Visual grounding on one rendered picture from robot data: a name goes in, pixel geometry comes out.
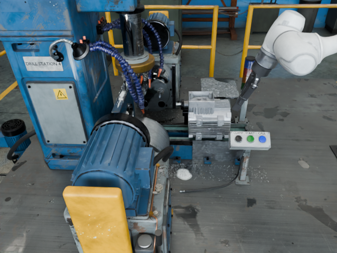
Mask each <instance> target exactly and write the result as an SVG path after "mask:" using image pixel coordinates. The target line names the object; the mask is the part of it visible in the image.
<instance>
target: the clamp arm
mask: <svg viewBox="0 0 337 253"><path fill-rule="evenodd" d="M171 71H172V94H171V97H173V109H176V107H177V106H178V105H177V103H178V102H176V63H172V66H171Z"/></svg>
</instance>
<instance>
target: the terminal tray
mask: <svg viewBox="0 0 337 253"><path fill-rule="evenodd" d="M191 92H192V93H191ZM210 92H212V93H210ZM191 100H192V101H191ZM211 100H213V101H211ZM214 107H215V99H214V94H213V91H189V112H193V113H195V114H197V113H198V114H213V113H214Z"/></svg>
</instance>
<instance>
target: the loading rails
mask: <svg viewBox="0 0 337 253"><path fill-rule="evenodd" d="M161 125H162V126H163V127H164V128H165V129H166V131H167V133H168V135H169V138H170V146H172V147H173V148H174V151H173V153H172V155H171V156H170V157H169V159H173V163H181V159H190V160H192V161H204V164H211V163H212V161H224V162H235V165H239V164H240V161H241V158H242V155H243V151H244V150H231V149H229V138H228V139H225V138H224V137H223V138H222V140H220V141H215V138H202V139H201V140H195V137H193V138H189V134H188V124H161ZM230 131H233V132H247V131H248V129H247V124H246V123H231V126H230Z"/></svg>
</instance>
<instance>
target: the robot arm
mask: <svg viewBox="0 0 337 253"><path fill-rule="evenodd" d="M304 24H305V17H304V16H302V15H301V14H300V13H298V12H296V11H293V10H285V11H284V12H283V13H282V14H281V15H280V16H279V17H278V18H277V19H276V20H275V22H274V23H273V25H272V26H271V28H270V29H269V31H268V33H267V35H266V37H265V39H264V42H263V45H262V46H261V48H260V50H259V51H258V53H257V55H256V56H255V59H256V60H255V61H254V63H253V65H252V66H251V69H252V71H253V72H251V73H250V75H249V77H248V79H247V81H246V83H245V85H244V86H243V88H242V90H241V93H240V95H239V97H238V98H237V100H236V101H235V103H234V105H233V106H232V109H233V110H235V111H239V109H240V108H241V106H242V104H243V103H244V101H247V99H248V98H249V97H250V95H251V94H252V93H253V92H254V90H255V89H256V88H257V87H258V85H257V84H258V83H259V82H260V80H261V79H260V78H261V77H267V76H268V74H269V73H270V71H271V70H272V69H274V68H275V67H276V66H277V64H278V63H280V65H281V66H282V67H283V68H284V69H285V70H286V71H287V72H289V73H291V74H293V75H298V76H302V75H306V74H309V73H310V72H312V71H313V70H314V69H315V68H316V66H317V65H318V64H319V63H321V61H322V59H323V58H325V57H326V56H329V55H332V54H335V53H337V35H335V36H331V37H321V36H320V35H319V34H317V33H302V30H303V28H304Z"/></svg>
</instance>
